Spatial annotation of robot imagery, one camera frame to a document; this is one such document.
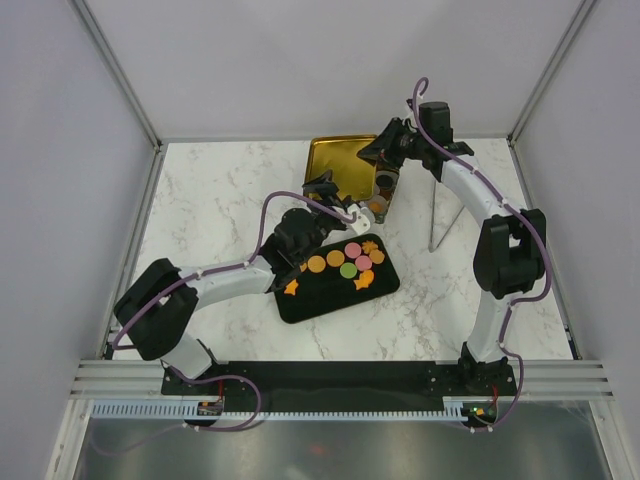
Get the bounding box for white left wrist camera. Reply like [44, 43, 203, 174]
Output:
[346, 203, 375, 235]

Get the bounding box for gold tin lid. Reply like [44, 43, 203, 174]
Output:
[304, 134, 376, 201]

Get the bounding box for metal serving tongs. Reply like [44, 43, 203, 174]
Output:
[428, 181, 464, 253]

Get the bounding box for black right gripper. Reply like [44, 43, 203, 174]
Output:
[358, 118, 428, 170]

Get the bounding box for green christmas cookie tin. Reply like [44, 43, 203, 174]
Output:
[366, 162, 399, 224]

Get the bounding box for orange fish cookie right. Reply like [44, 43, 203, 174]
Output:
[354, 270, 375, 290]

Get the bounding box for dark green rectangular tray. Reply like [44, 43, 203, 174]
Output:
[274, 233, 400, 324]

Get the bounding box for black round cookie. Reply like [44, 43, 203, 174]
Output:
[376, 172, 395, 190]

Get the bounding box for dotted orange round cookie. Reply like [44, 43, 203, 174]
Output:
[307, 255, 326, 274]

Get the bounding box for white paper cup bottom-right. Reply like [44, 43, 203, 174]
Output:
[367, 195, 388, 215]

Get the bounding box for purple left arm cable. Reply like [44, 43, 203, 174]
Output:
[92, 191, 359, 456]

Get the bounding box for pink round cookie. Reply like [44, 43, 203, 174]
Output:
[344, 242, 362, 259]
[354, 255, 373, 272]

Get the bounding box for orange fish cookie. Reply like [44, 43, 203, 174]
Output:
[354, 270, 375, 290]
[283, 279, 299, 296]

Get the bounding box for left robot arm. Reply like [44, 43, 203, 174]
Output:
[111, 171, 357, 394]

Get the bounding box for aluminium frame post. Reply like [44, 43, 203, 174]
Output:
[506, 0, 599, 147]
[69, 0, 163, 152]

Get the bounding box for white slotted cable duct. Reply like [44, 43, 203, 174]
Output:
[90, 399, 468, 422]

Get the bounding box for pink round cookie upper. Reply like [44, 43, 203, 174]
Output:
[344, 242, 362, 259]

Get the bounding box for aluminium front rail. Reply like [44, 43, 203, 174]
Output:
[70, 360, 613, 400]

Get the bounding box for left aluminium frame post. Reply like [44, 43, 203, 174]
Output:
[69, 0, 163, 152]

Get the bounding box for right aluminium frame post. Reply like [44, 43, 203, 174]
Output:
[506, 0, 599, 147]

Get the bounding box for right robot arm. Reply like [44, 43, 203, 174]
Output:
[357, 100, 550, 395]

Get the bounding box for orange fish cookie left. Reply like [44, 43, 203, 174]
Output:
[283, 279, 299, 296]

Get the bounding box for white paper cup top-right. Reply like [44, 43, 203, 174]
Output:
[376, 170, 398, 192]

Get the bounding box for green round cookie lower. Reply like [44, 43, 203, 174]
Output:
[339, 262, 358, 279]

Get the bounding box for orange star swirl cookie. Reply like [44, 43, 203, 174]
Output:
[361, 240, 379, 255]

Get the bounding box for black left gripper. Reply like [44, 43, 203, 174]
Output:
[297, 171, 352, 264]

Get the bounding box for pink round cookie lower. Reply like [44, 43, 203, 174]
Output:
[354, 255, 373, 272]

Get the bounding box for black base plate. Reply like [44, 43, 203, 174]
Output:
[161, 359, 517, 412]

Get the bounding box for orange flower cookie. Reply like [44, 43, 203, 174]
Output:
[368, 249, 385, 265]

